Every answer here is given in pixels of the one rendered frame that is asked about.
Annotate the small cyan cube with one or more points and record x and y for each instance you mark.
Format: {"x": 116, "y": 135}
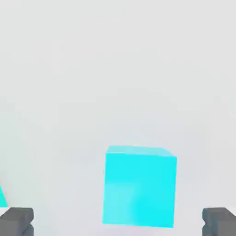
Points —
{"x": 2, "y": 200}
{"x": 139, "y": 186}

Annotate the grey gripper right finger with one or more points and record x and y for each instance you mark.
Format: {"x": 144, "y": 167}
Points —
{"x": 219, "y": 222}

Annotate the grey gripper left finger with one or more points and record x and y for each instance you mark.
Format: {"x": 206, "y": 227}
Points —
{"x": 16, "y": 221}

